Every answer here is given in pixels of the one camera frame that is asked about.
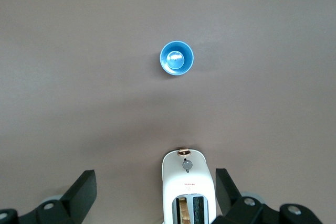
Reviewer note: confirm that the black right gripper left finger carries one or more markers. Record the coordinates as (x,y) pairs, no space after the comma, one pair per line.
(78,197)

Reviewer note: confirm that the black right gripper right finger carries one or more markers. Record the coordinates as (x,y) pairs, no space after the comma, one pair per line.
(228,195)

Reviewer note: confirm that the blue plastic cup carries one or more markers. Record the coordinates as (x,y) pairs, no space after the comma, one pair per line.
(165,61)

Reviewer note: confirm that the toasted bread slice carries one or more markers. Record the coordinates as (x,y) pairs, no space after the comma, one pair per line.
(184,208)

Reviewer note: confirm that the cream white toaster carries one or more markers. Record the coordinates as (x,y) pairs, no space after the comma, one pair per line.
(173,179)

